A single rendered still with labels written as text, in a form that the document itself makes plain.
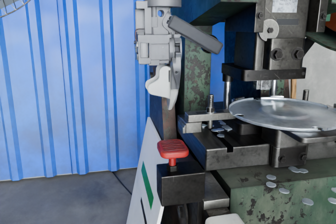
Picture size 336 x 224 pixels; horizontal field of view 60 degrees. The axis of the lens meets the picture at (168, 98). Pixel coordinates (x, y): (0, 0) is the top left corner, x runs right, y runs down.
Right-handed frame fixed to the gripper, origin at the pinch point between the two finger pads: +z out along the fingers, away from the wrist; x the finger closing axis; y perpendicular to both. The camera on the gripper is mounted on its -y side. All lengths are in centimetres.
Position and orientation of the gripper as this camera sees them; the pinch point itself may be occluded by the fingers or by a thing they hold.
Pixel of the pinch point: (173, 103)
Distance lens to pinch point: 59.6
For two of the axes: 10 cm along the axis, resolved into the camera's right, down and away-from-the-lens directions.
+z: 0.0, 9.7, 2.4
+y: -9.8, 0.5, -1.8
